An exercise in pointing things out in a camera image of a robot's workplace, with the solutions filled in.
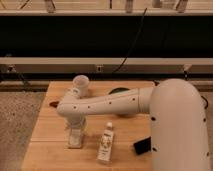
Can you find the black sponge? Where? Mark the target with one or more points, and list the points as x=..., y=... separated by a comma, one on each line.
x=142, y=146

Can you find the wooden cutting board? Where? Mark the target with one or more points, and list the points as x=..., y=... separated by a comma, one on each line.
x=48, y=151

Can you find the white plastic bottle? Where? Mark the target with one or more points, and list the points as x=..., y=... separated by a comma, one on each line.
x=105, y=147

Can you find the translucent plastic cup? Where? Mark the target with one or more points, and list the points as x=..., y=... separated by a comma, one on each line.
x=81, y=82

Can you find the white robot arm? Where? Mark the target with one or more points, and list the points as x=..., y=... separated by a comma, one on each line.
x=179, y=136

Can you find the green ceramic bowl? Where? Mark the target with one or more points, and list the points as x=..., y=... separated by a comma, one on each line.
x=118, y=90

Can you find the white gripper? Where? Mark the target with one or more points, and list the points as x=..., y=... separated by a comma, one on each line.
x=77, y=123

